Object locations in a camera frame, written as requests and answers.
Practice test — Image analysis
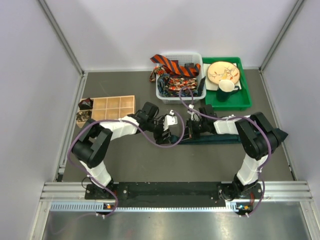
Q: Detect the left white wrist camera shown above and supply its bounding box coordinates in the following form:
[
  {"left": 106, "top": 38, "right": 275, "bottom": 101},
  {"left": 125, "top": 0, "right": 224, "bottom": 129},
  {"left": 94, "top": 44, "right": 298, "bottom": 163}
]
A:
[{"left": 163, "top": 110, "right": 178, "bottom": 131}]

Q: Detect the orange navy striped tie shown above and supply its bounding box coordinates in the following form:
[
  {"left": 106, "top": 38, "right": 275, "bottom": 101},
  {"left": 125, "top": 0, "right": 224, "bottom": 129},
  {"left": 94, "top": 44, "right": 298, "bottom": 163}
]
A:
[{"left": 150, "top": 54, "right": 201, "bottom": 77}]

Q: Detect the purple cable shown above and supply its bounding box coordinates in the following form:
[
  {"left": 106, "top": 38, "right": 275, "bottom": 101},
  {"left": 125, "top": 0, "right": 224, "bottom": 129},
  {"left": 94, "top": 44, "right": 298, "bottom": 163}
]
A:
[
  {"left": 179, "top": 86, "right": 273, "bottom": 217},
  {"left": 67, "top": 110, "right": 186, "bottom": 217}
]

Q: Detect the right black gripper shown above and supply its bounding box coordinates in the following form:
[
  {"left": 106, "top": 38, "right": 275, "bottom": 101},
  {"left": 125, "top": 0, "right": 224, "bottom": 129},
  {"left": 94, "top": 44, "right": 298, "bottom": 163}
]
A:
[{"left": 180, "top": 118, "right": 208, "bottom": 142}]

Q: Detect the slotted cable duct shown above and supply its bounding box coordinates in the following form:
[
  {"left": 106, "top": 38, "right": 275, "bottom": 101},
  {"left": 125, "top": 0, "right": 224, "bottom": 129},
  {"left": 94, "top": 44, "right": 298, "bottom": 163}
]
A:
[{"left": 50, "top": 202, "right": 249, "bottom": 213}]

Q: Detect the floral patterned tie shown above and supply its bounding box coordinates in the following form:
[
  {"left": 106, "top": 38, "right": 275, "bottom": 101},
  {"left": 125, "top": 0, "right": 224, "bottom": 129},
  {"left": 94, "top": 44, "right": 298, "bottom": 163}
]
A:
[{"left": 149, "top": 66, "right": 204, "bottom": 97}]

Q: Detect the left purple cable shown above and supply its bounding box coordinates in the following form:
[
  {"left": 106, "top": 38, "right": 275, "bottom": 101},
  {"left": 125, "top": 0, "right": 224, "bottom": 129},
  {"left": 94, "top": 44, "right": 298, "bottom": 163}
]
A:
[{"left": 67, "top": 110, "right": 186, "bottom": 217}]

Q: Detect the beige patterned plate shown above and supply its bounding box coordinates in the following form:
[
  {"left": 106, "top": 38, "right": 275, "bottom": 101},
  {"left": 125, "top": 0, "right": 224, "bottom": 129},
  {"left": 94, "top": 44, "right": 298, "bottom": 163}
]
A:
[{"left": 207, "top": 61, "right": 241, "bottom": 84}]

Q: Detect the green white mug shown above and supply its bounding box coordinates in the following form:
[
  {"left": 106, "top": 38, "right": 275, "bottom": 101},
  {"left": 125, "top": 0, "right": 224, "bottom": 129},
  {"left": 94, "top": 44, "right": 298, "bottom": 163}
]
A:
[{"left": 216, "top": 79, "right": 240, "bottom": 102}]

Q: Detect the green plastic tray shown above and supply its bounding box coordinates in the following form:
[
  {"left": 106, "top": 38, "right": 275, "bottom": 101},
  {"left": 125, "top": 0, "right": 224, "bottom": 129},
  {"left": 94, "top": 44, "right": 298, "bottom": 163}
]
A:
[{"left": 202, "top": 57, "right": 252, "bottom": 111}]

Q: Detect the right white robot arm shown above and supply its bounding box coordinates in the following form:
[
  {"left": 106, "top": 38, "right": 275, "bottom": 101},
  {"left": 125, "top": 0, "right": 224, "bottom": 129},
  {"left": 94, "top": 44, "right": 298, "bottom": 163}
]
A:
[{"left": 182, "top": 104, "right": 287, "bottom": 201}]

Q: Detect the wooden compartment box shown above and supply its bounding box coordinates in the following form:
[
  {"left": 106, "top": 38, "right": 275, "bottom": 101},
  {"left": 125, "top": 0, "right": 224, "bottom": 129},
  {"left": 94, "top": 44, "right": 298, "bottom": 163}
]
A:
[{"left": 76, "top": 95, "right": 136, "bottom": 128}]

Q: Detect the white plastic basket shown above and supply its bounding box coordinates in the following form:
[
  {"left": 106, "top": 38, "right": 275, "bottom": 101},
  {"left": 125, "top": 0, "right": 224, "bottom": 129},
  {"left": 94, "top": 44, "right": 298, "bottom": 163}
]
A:
[{"left": 155, "top": 52, "right": 207, "bottom": 105}]

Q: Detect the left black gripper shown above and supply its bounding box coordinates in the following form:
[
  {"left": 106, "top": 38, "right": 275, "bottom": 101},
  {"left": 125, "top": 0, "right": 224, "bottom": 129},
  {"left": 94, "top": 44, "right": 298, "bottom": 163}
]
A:
[{"left": 146, "top": 114, "right": 171, "bottom": 144}]

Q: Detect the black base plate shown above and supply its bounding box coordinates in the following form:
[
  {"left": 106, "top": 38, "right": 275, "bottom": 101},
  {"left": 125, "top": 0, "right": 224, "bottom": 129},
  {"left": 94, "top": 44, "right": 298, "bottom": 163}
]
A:
[{"left": 84, "top": 181, "right": 264, "bottom": 208}]

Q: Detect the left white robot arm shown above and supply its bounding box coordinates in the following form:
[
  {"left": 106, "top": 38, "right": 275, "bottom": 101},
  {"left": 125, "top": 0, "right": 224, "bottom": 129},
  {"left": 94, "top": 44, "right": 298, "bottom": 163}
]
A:
[{"left": 71, "top": 102, "right": 178, "bottom": 199}]

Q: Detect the dark teal necktie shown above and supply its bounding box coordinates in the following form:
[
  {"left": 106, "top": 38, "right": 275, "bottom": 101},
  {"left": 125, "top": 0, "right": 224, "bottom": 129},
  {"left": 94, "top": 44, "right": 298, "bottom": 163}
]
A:
[{"left": 169, "top": 128, "right": 289, "bottom": 146}]

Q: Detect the brown patterned rolled tie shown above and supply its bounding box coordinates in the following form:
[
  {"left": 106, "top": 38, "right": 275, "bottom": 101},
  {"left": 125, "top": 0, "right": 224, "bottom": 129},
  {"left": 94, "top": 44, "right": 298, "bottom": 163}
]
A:
[{"left": 76, "top": 110, "right": 92, "bottom": 123}]

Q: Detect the dark red rolled tie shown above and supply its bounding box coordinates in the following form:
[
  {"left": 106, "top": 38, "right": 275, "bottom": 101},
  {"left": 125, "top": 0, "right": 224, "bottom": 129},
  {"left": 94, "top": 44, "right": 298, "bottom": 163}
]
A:
[{"left": 78, "top": 98, "right": 94, "bottom": 111}]

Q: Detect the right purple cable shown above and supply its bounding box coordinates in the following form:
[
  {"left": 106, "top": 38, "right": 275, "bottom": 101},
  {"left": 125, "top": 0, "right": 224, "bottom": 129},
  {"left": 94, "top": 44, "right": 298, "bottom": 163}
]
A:
[{"left": 179, "top": 86, "right": 273, "bottom": 217}]

